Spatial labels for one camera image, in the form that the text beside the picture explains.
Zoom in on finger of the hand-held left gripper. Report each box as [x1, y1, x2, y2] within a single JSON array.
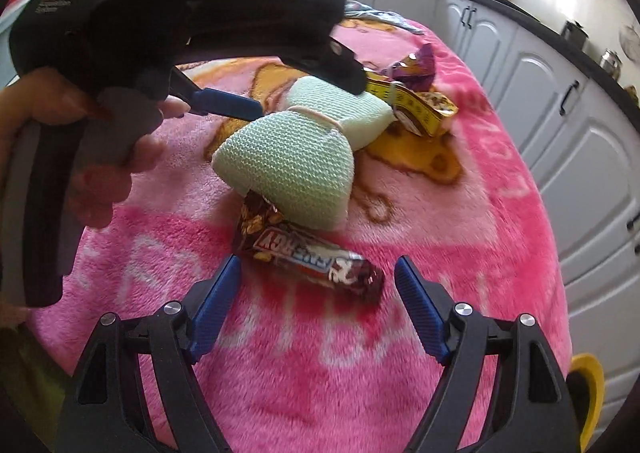
[[280, 32, 370, 95], [169, 67, 265, 123]]

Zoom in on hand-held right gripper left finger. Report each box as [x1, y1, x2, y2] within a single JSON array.
[[54, 254, 244, 453]]

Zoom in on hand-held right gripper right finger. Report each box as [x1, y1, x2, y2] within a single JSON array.
[[393, 255, 585, 453]]

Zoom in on green knit foam net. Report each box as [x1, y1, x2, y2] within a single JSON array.
[[211, 76, 396, 229]]

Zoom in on brown snack bar wrapper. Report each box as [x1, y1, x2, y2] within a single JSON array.
[[232, 192, 387, 306]]

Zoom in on yellow bin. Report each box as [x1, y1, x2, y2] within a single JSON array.
[[567, 353, 607, 453]]

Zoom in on person's left hand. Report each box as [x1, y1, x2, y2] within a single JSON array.
[[0, 68, 193, 230]]

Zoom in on light blue printed cloth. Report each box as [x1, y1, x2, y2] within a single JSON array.
[[345, 0, 426, 36]]

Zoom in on purple snack wrapper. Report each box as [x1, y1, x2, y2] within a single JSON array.
[[377, 42, 437, 90]]

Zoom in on yellow tape measure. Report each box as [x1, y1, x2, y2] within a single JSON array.
[[364, 72, 443, 138]]

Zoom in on brown yellow snack wrapper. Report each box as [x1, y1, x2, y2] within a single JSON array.
[[400, 90, 460, 135]]

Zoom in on pink printed blanket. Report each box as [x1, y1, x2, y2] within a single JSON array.
[[25, 16, 573, 453]]

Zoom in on black kitchen countertop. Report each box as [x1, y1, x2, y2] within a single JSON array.
[[240, 0, 640, 106]]

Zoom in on person's green clothing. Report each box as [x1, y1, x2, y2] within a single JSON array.
[[0, 323, 76, 453]]

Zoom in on white base kitchen cabinets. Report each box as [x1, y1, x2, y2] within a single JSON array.
[[345, 0, 640, 384]]

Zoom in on small black pot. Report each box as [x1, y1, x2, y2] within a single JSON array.
[[561, 20, 590, 53]]

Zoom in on steel kettle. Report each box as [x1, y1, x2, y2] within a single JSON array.
[[600, 48, 625, 79]]

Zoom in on wire skimmer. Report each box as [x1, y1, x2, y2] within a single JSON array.
[[619, 24, 640, 53]]

